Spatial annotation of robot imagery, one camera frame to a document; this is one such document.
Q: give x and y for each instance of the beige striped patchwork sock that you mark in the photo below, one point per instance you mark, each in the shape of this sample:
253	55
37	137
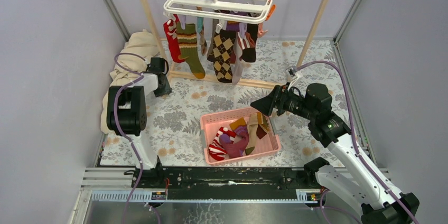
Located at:
258	127

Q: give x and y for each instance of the red bear sock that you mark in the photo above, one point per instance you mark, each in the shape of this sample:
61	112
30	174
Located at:
169	28

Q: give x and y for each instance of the pink plastic basket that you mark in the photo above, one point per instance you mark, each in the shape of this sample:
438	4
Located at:
210	124

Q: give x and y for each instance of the magenta yellow sock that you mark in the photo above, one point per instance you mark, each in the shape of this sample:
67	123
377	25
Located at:
237	149

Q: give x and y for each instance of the white sock hanger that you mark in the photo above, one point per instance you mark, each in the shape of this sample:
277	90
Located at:
242	11

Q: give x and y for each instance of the red white santa sock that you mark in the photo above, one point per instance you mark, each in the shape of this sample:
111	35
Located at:
215	148

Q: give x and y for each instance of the grey sock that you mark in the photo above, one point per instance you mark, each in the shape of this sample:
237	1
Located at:
237	72

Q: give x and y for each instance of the argyle brown sock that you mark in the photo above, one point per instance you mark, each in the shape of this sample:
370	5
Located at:
223	43

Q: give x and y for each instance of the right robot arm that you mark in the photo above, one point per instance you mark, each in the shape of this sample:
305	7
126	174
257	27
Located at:
370	193

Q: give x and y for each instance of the wooden clothes rack frame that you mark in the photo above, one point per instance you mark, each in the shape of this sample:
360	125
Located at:
310	35

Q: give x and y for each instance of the cream patterned sock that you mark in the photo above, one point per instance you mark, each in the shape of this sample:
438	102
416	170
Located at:
203	42

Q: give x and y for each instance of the orange clothes peg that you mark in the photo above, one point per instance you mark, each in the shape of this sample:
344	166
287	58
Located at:
272	9

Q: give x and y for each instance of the beige cloth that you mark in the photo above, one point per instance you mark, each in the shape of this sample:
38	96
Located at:
134	57

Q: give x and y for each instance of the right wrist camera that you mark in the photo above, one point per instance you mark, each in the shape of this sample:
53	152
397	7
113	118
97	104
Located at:
293	76

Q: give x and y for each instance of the green striped sock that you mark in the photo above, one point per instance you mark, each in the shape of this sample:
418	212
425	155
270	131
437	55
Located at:
188	44

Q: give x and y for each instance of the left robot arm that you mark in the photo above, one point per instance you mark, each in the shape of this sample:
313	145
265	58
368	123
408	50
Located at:
126	113

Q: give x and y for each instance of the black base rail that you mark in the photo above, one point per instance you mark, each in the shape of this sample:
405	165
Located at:
226	183

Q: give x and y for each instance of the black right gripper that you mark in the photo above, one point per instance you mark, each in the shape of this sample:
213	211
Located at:
277	98

